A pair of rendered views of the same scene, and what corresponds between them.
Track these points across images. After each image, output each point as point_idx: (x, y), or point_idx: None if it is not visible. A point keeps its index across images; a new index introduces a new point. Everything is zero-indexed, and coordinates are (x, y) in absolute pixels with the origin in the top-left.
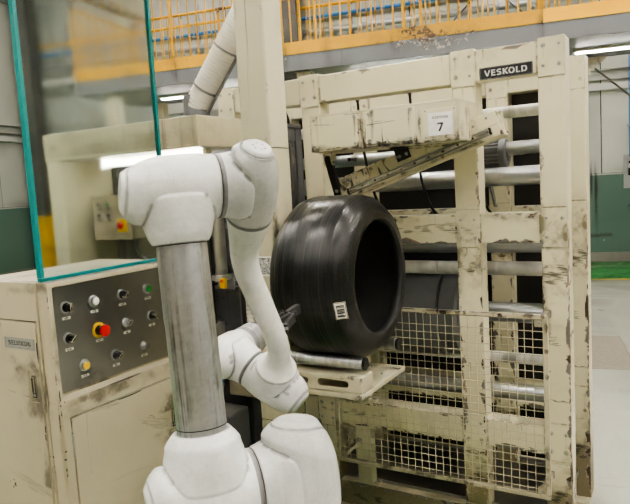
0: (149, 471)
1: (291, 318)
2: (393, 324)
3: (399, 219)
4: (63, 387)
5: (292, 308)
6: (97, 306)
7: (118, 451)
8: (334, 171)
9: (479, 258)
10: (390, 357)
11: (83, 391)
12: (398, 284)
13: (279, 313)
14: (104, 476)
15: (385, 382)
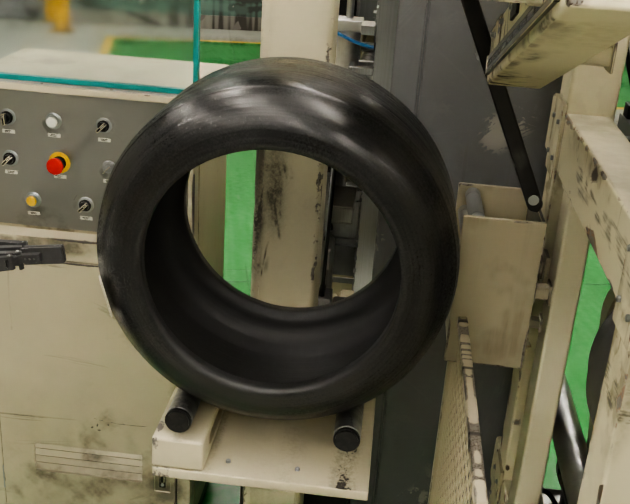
0: (107, 374)
1: None
2: (325, 394)
3: (599, 178)
4: (0, 214)
5: (35, 248)
6: (59, 130)
7: (55, 325)
8: (468, 7)
9: (623, 382)
10: (451, 466)
11: (19, 230)
12: (390, 322)
13: (18, 245)
14: (31, 342)
15: (261, 485)
